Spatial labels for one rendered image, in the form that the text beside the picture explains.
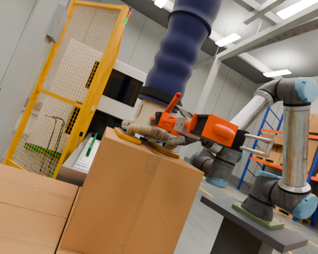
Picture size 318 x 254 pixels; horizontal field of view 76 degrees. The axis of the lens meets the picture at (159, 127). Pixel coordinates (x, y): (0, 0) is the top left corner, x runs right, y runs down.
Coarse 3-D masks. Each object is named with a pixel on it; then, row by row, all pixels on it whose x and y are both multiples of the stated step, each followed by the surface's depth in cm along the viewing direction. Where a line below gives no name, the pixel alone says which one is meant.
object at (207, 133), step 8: (192, 120) 50; (200, 120) 48; (208, 120) 42; (216, 120) 43; (224, 120) 43; (192, 128) 50; (200, 128) 47; (208, 128) 42; (232, 128) 44; (200, 136) 46; (208, 136) 42; (216, 136) 43; (224, 144) 44
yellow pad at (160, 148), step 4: (148, 140) 115; (148, 144) 110; (152, 144) 103; (156, 144) 102; (160, 144) 110; (164, 144) 99; (156, 148) 95; (160, 148) 91; (164, 148) 93; (160, 152) 90; (164, 152) 90; (168, 152) 91; (172, 152) 92; (172, 156) 91; (176, 156) 92
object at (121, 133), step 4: (116, 128) 109; (120, 128) 114; (116, 132) 99; (120, 132) 88; (124, 132) 91; (120, 136) 84; (124, 136) 85; (128, 136) 85; (132, 136) 88; (128, 140) 85; (132, 140) 86; (136, 140) 86; (140, 140) 88; (140, 144) 87
